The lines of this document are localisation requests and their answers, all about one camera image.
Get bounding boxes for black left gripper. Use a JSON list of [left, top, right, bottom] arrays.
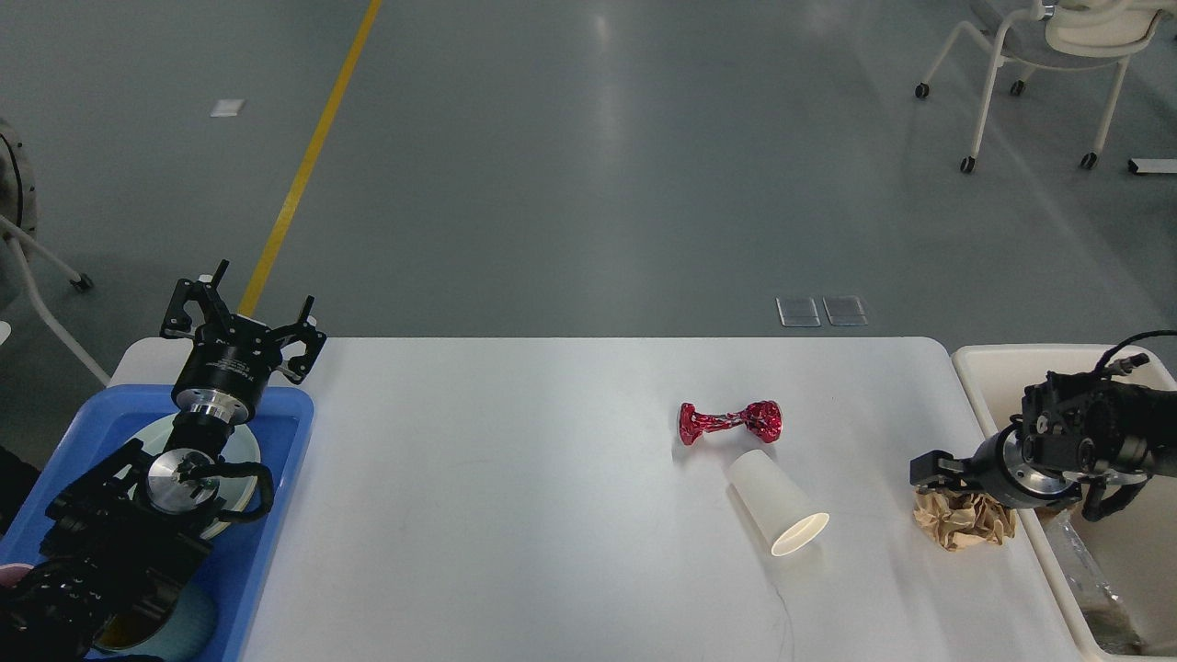
[[160, 259, 327, 425]]

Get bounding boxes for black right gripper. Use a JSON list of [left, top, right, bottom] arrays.
[[909, 428, 1083, 508]]

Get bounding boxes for brown paper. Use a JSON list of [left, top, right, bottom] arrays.
[[912, 491, 1017, 552]]

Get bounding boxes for white paper cup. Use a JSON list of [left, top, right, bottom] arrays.
[[726, 450, 829, 557]]

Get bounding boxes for green plate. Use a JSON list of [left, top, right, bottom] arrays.
[[133, 413, 261, 539]]

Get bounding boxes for aluminium foil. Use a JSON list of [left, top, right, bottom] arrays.
[[1043, 512, 1142, 656]]

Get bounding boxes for teal mug yellow inside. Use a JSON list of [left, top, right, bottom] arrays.
[[93, 584, 218, 661]]

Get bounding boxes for pink mug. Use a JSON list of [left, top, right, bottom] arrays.
[[0, 563, 33, 589]]

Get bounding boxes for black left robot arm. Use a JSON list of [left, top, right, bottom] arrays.
[[4, 262, 327, 661]]

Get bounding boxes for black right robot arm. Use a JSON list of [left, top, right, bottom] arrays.
[[909, 335, 1173, 522]]

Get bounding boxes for red foil candy wrapper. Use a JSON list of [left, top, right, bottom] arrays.
[[678, 400, 783, 446]]

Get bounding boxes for grey floor plate right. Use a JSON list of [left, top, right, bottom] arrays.
[[822, 296, 869, 326]]

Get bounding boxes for grey floor plate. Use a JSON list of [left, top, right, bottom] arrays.
[[776, 297, 823, 327], [822, 296, 869, 326]]

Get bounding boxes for cream plastic bin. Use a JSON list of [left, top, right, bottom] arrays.
[[953, 344, 1176, 661]]

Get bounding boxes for grey floor plate left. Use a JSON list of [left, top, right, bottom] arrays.
[[776, 297, 823, 327]]

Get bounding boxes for white floor tag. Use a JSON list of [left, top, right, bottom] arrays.
[[210, 99, 246, 119]]

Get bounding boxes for blue plastic tray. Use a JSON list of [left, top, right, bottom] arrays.
[[0, 385, 315, 662]]

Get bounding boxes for white chair left edge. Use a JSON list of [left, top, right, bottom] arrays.
[[1, 120, 109, 388]]

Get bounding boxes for white bar on floor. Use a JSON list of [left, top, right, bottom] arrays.
[[1128, 155, 1177, 176]]

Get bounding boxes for white rolling chair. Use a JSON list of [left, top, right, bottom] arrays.
[[915, 1, 1173, 176]]

